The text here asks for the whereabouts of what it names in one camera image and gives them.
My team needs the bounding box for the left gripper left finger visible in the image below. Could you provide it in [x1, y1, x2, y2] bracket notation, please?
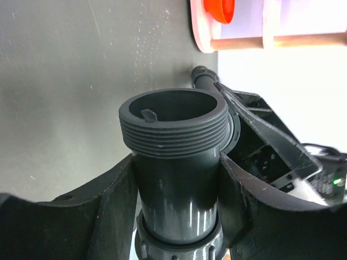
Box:
[1, 156, 138, 259]

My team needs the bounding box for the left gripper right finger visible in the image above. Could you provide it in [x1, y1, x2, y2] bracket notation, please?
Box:
[218, 153, 346, 259]

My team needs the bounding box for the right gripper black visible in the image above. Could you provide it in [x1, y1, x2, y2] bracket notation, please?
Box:
[215, 82, 323, 194]

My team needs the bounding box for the grey plastic pipe fitting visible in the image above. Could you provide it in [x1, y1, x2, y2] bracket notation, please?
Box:
[119, 88, 232, 259]

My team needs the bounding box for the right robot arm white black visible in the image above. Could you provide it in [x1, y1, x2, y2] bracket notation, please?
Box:
[215, 82, 346, 206]

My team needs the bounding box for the pink three-tier shelf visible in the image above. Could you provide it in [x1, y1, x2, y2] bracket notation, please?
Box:
[190, 1, 346, 54]

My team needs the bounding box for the orange bowl bottom tier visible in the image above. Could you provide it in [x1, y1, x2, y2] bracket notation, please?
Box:
[204, 0, 235, 24]

